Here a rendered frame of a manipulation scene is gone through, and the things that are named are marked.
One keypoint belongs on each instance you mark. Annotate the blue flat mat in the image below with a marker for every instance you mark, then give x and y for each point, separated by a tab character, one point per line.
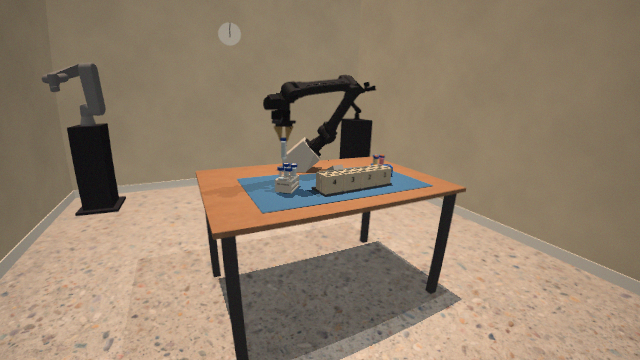
262	191

